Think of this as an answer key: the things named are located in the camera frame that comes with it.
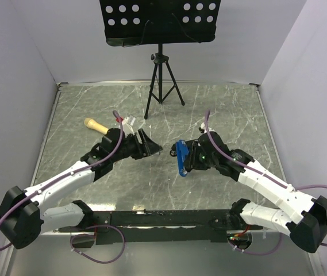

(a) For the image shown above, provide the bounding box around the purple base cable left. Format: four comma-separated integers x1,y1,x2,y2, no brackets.
70,224,127,264

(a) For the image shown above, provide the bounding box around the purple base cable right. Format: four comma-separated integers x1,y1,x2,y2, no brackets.
228,227,283,256

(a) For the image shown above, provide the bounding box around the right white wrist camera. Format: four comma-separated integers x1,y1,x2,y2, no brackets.
198,122,206,133

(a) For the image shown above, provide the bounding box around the black music stand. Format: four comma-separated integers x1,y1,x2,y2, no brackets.
99,0,221,118

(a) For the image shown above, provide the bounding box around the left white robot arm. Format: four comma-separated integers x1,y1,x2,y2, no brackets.
0,128,163,249

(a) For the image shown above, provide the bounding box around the beige toy microphone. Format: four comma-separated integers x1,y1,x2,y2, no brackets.
84,118,109,135

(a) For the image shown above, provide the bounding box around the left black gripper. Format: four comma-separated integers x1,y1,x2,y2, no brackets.
111,128,163,162

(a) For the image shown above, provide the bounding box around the black stapler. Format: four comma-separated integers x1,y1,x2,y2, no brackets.
170,150,177,157

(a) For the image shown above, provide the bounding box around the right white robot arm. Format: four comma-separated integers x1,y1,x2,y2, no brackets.
173,131,327,253

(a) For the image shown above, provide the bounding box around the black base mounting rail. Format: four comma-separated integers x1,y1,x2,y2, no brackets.
59,209,247,245

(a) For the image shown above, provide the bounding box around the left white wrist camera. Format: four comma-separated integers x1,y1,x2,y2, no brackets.
113,110,136,137

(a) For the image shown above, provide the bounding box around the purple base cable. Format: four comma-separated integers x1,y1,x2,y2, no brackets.
70,224,127,264
228,227,283,256

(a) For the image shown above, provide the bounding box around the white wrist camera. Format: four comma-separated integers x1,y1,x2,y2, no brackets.
198,122,206,133
113,110,136,137

